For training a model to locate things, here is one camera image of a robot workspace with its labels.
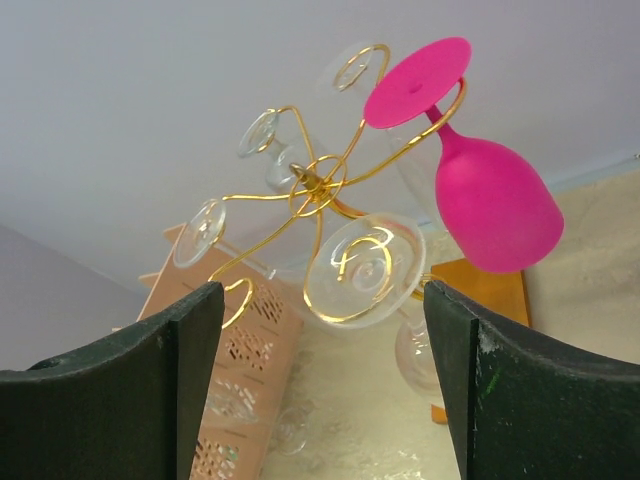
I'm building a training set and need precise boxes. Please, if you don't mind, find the peach plastic file organizer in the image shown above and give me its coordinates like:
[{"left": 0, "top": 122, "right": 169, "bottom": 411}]
[{"left": 112, "top": 223, "right": 305, "bottom": 480}]

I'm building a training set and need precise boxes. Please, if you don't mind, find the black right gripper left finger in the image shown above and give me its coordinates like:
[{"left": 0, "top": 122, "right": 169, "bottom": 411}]
[{"left": 1, "top": 282, "right": 225, "bottom": 479}]

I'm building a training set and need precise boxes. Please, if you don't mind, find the pink wine glass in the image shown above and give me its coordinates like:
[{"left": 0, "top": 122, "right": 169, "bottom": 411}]
[{"left": 364, "top": 37, "right": 564, "bottom": 273}]

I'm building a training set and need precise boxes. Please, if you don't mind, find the gold wire wine glass rack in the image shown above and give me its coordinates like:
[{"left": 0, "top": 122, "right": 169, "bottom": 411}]
[{"left": 207, "top": 43, "right": 469, "bottom": 331}]

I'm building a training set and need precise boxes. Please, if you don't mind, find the clear round wine glass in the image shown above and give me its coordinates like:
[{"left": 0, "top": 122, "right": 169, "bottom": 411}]
[{"left": 302, "top": 213, "right": 444, "bottom": 408}]

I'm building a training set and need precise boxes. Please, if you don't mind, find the clear flute wine glass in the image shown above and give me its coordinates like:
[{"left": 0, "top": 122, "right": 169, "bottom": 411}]
[{"left": 202, "top": 378, "right": 311, "bottom": 455}]

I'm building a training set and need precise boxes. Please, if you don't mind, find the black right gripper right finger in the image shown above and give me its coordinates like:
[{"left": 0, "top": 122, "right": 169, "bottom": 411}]
[{"left": 423, "top": 281, "right": 639, "bottom": 479}]

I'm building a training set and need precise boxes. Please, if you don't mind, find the clear wine glass far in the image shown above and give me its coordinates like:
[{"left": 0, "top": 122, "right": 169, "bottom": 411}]
[{"left": 223, "top": 109, "right": 311, "bottom": 201}]

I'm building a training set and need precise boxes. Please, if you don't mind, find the clear wine glass back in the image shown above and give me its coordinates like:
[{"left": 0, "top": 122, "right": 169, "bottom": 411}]
[{"left": 172, "top": 195, "right": 300, "bottom": 277}]

